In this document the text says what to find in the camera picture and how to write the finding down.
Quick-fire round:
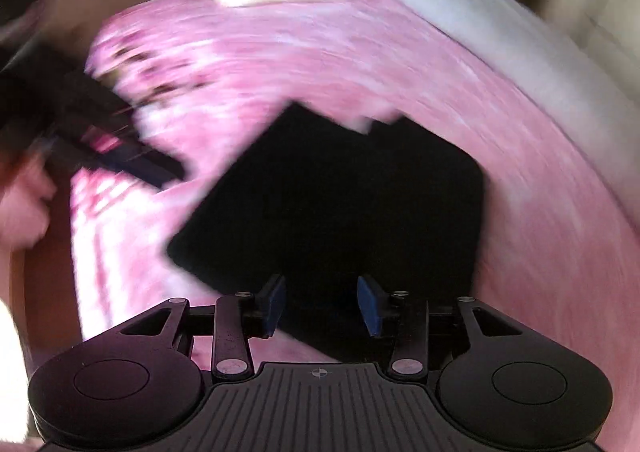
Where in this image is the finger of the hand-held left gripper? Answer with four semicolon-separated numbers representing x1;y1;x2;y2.
75;129;188;191

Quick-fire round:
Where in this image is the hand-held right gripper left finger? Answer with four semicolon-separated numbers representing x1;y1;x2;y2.
120;274;287;379

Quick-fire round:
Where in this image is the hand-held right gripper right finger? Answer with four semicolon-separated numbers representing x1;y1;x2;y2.
356;274;522;379

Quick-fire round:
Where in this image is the black knit cardigan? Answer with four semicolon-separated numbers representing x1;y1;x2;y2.
166;102;486;363

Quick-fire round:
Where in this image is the person's left hand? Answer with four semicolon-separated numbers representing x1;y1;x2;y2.
0;164;58;253

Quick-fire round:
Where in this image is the pink floral bedsheet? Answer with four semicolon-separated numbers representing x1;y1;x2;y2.
70;0;640;452

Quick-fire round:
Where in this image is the light striped quilt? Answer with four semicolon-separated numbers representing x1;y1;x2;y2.
345;0;640;213

